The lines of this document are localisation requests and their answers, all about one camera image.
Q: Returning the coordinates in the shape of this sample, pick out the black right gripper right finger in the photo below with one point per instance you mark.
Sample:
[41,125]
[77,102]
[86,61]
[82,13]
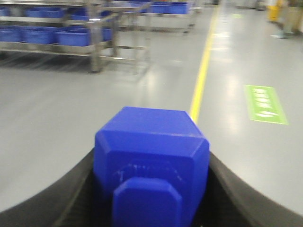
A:
[231,202]

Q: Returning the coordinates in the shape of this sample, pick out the green floor sign sticker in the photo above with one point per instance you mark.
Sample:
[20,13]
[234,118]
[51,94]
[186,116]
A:
[264,105]

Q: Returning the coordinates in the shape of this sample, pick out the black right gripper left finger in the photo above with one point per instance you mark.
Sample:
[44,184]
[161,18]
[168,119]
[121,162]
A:
[65,203]

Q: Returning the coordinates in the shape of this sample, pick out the blue plastic bottle part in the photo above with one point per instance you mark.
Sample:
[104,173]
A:
[150,169]

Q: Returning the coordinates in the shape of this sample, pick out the steel wheeled shelf rack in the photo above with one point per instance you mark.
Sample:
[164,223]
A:
[119,29]

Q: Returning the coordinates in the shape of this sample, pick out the blue plastic bin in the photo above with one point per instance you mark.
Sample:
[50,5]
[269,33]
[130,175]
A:
[11,34]
[77,37]
[40,35]

